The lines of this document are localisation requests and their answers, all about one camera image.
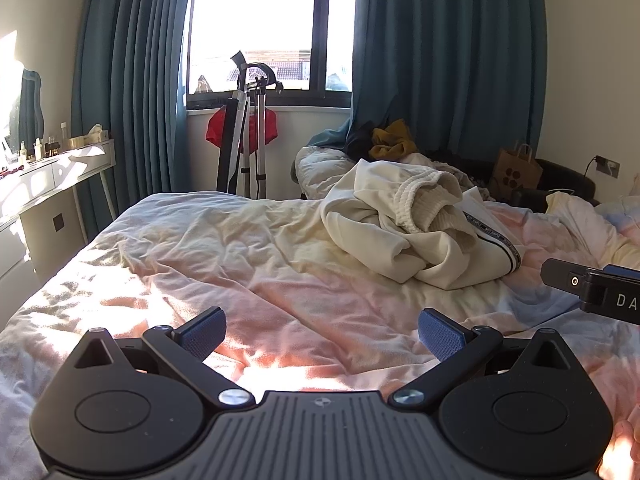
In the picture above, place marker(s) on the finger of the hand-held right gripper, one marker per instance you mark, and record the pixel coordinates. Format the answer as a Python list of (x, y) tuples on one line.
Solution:
[(625, 272), (562, 274)]

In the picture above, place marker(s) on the white comforter pile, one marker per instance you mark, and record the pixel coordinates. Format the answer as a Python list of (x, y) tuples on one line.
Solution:
[(320, 170)]

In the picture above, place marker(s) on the dark garment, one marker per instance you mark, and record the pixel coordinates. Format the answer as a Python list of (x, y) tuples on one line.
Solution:
[(357, 142)]

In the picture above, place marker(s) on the blue-grey cloth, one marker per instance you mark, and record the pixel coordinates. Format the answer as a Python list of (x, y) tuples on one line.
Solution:
[(327, 135)]

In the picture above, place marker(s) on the grey white clothes pile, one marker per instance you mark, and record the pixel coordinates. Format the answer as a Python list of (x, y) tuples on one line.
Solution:
[(450, 167)]

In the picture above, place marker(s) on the brown paper bag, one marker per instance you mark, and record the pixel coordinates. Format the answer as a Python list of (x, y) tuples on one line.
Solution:
[(515, 170)]

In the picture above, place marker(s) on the tissue box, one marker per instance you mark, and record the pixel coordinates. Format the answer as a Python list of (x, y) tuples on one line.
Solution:
[(97, 134)]

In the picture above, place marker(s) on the pastel tie-dye duvet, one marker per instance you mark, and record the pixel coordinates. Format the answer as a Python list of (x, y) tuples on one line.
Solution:
[(225, 260)]

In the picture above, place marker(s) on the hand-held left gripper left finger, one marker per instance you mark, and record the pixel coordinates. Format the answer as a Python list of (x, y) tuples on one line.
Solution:
[(200, 332)]

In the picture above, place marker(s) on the mirror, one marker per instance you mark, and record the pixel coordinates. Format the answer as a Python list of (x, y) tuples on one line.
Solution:
[(30, 105)]

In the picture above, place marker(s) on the red bag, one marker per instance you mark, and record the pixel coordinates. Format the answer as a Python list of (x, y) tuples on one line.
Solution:
[(216, 130)]

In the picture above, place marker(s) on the window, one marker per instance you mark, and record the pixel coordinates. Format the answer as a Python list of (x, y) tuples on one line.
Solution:
[(250, 10)]

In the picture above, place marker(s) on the black sofa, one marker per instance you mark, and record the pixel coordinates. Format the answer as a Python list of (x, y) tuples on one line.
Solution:
[(565, 180)]

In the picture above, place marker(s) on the cream sweatpants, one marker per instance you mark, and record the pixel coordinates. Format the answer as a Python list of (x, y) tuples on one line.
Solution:
[(430, 260)]

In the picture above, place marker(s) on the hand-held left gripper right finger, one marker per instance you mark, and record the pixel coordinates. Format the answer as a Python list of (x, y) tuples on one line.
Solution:
[(440, 334)]

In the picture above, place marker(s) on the wall socket with charger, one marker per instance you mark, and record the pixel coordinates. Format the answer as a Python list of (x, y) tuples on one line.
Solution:
[(607, 166)]

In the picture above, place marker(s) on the white dressing table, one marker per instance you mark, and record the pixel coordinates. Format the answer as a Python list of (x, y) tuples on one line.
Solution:
[(85, 157)]

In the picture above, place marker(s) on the mustard garment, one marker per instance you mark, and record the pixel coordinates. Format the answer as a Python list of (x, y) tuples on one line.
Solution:
[(392, 142)]

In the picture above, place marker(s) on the white drawer cabinet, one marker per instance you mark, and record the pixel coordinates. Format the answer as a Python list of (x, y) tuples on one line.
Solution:
[(10, 250)]

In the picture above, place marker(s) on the black wall socket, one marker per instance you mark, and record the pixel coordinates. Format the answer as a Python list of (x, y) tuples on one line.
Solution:
[(59, 221)]

